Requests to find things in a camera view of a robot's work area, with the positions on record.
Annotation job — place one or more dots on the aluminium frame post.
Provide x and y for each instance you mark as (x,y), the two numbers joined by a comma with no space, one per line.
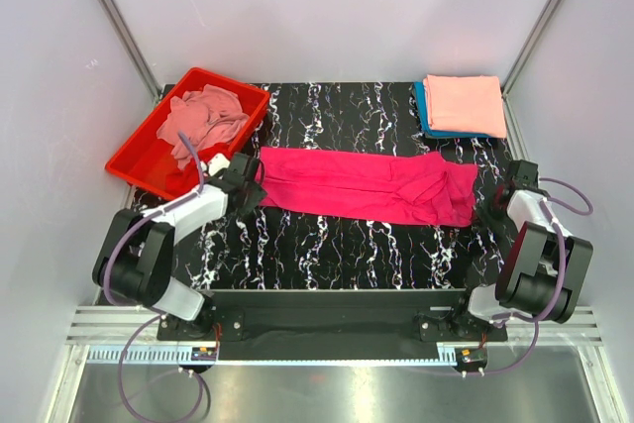
(129,44)
(545,17)

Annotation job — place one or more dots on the aluminium rail profile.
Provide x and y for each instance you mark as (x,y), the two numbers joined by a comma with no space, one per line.
(106,324)

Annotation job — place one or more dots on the white slotted cable duct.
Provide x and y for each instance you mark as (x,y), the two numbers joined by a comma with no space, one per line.
(425,355)

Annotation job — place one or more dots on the black marble table mat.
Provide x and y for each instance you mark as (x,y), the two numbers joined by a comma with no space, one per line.
(276,249)

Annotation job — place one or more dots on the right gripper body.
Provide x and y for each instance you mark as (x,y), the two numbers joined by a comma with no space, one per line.
(494,211)

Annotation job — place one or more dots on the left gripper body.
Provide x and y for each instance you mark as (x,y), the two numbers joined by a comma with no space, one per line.
(255,196)

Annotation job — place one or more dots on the magenta t shirt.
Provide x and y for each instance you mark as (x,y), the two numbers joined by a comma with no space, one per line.
(425,190)

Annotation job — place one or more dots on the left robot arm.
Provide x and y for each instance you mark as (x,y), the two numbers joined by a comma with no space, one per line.
(135,261)

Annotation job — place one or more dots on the red plastic bin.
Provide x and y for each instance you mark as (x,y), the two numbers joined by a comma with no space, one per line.
(146,161)

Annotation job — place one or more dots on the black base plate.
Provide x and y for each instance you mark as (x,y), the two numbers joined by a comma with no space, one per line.
(339,319)

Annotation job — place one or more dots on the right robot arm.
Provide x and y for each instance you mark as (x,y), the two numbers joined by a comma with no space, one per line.
(545,266)

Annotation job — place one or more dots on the folded blue t shirt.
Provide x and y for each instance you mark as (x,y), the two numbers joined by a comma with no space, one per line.
(420,95)

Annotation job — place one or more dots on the folded salmon t shirt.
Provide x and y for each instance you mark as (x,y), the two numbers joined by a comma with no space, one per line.
(467,104)

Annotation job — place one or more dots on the dusty pink t shirt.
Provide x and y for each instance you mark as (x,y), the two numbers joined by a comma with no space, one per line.
(206,117)

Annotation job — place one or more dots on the right aluminium frame post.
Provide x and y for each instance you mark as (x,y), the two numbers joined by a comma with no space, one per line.
(545,17)

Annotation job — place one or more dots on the left aluminium frame post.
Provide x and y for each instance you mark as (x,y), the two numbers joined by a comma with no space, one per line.
(129,44)

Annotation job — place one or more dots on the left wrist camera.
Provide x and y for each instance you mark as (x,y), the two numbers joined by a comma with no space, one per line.
(218,163)

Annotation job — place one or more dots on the red t shirt in bin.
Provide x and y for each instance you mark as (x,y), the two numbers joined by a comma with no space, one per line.
(182,180)

